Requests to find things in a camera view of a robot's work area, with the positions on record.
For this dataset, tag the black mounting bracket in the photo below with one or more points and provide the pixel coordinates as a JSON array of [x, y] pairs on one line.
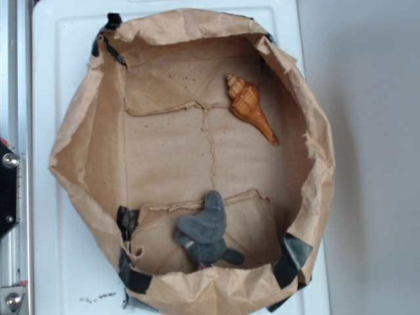
[[9, 188]]

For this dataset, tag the brown paper bag tray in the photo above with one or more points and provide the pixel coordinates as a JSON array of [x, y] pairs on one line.
[[150, 132]]

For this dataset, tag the silver corner bracket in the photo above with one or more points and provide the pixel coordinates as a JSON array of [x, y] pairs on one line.
[[12, 299]]

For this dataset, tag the aluminium frame rail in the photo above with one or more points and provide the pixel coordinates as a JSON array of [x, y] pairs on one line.
[[15, 248]]

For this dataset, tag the grey plush toy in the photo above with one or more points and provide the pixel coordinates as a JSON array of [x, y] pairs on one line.
[[202, 234]]

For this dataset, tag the brown spiral conch shell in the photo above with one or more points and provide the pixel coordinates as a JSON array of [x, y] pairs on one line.
[[246, 105]]

